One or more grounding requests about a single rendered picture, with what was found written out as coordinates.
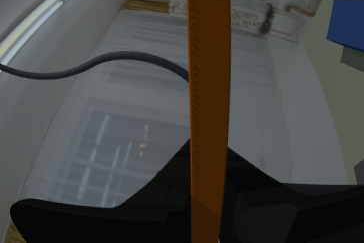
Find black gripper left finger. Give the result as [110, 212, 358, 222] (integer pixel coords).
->
[11, 138, 191, 243]

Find orange handle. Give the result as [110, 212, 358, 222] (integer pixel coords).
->
[186, 0, 231, 243]

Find dark blue block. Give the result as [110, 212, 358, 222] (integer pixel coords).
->
[327, 0, 364, 53]

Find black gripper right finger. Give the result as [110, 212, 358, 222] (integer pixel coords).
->
[219, 147, 364, 243]

